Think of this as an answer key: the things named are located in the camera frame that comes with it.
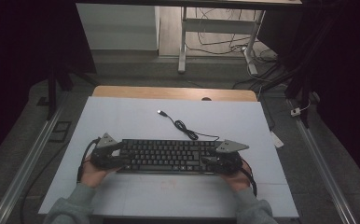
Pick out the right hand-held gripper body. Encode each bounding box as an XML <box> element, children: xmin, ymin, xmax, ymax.
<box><xmin>214</xmin><ymin>139</ymin><xmax>250</xmax><ymax>175</ymax></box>

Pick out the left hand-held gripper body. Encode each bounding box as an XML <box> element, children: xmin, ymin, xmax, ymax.
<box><xmin>89</xmin><ymin>133</ymin><xmax>127</xmax><ymax>171</ymax></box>

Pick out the white-legged desk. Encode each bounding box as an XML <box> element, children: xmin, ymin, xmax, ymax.
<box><xmin>75</xmin><ymin>0</ymin><xmax>303</xmax><ymax>76</ymax></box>

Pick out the tangle of floor cables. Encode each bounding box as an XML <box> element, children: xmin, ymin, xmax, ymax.
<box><xmin>186</xmin><ymin>7</ymin><xmax>291</xmax><ymax>91</ymax></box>

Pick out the aluminium rail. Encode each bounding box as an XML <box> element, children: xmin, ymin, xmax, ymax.
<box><xmin>0</xmin><ymin>102</ymin><xmax>65</xmax><ymax>224</ymax></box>
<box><xmin>294</xmin><ymin>119</ymin><xmax>358</xmax><ymax>224</ymax></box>

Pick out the white tag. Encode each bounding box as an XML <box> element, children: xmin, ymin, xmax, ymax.
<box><xmin>270</xmin><ymin>131</ymin><xmax>284</xmax><ymax>148</ymax></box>

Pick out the white cabinet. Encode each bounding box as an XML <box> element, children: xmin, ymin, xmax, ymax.
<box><xmin>76</xmin><ymin>3</ymin><xmax>160</xmax><ymax>51</ymax></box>

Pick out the person's right hand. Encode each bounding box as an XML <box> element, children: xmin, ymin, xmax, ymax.
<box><xmin>219</xmin><ymin>161</ymin><xmax>254</xmax><ymax>193</ymax></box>

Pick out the white table mat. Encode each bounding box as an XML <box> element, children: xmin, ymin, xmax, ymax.
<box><xmin>37</xmin><ymin>96</ymin><xmax>299</xmax><ymax>218</ymax></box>

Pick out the black keyboard cable with plug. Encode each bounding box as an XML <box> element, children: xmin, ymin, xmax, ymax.
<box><xmin>157</xmin><ymin>109</ymin><xmax>220</xmax><ymax>142</ymax></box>

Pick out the black floor cable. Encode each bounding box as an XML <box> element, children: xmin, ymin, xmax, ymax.
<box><xmin>19</xmin><ymin>141</ymin><xmax>72</xmax><ymax>224</ymax></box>

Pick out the black keyboard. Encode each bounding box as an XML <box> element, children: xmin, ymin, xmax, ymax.
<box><xmin>116</xmin><ymin>138</ymin><xmax>242</xmax><ymax>175</ymax></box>

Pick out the right hand-held gripper black cable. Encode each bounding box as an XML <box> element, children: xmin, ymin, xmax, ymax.
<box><xmin>240</xmin><ymin>158</ymin><xmax>258</xmax><ymax>198</ymax></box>

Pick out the person's left hand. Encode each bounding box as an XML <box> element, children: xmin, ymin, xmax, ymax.
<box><xmin>80</xmin><ymin>153</ymin><xmax>120</xmax><ymax>189</ymax></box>

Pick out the black metal stand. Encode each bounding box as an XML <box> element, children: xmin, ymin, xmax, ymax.
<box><xmin>36</xmin><ymin>62</ymin><xmax>100</xmax><ymax>120</ymax></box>
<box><xmin>256</xmin><ymin>8</ymin><xmax>340</xmax><ymax>129</ymax></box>

